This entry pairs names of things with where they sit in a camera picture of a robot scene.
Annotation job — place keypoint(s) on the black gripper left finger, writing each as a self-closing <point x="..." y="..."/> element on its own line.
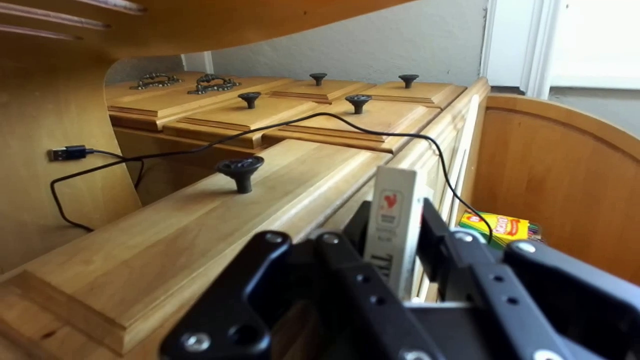
<point x="238" y="315"/>

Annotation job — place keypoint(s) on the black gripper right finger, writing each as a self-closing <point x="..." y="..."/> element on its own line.
<point x="540" y="299"/>

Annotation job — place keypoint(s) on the white paperback book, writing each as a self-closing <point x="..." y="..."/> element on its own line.
<point x="394" y="227"/>

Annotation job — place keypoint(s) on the wooden roll-top study desk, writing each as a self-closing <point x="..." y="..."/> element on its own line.
<point x="113" y="293"/>

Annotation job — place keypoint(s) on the crayola crayon box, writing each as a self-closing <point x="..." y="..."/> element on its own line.
<point x="498" y="228"/>

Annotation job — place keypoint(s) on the wooden chair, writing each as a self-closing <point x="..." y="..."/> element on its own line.
<point x="570" y="172"/>

